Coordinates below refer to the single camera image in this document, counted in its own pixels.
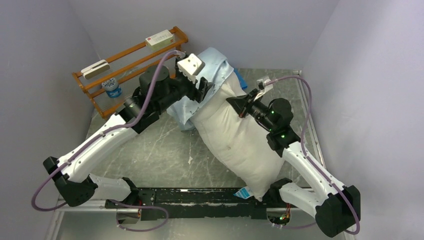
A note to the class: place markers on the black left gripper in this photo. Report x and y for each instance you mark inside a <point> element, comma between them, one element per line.
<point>198,94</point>

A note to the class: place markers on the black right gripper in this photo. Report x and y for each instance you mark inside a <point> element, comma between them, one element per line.
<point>242,104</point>

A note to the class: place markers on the light blue pillowcase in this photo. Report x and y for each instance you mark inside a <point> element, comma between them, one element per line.
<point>216,71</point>

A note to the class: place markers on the white pillow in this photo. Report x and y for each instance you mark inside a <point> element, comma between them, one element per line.
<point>238,143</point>

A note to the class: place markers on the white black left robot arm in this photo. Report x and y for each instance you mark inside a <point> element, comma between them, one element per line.
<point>156,92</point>

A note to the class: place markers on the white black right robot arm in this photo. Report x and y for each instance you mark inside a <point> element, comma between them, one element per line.
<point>334,206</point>

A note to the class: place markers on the blue white pillow label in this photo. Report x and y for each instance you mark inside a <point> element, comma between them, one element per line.
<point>244,193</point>

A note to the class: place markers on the blue flat board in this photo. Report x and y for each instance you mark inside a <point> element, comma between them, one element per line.
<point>241,80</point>

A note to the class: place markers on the white red box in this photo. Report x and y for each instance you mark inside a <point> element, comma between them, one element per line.
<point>160,40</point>

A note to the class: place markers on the orange wooden shelf rack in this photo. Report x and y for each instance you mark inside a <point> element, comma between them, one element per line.
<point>124,68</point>

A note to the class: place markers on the blue lidded jar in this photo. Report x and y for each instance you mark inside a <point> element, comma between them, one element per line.
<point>112,88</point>

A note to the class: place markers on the white eraser block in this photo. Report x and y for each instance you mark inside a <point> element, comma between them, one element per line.
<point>95,69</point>

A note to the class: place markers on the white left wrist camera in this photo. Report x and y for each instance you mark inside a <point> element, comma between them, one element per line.
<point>190,67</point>

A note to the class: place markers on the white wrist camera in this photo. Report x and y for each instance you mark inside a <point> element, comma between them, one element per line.
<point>190,67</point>
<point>264,85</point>

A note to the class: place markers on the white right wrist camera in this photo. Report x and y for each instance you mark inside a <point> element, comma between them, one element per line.
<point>264,85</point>

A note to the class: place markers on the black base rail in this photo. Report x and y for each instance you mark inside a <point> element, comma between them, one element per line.
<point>190,203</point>

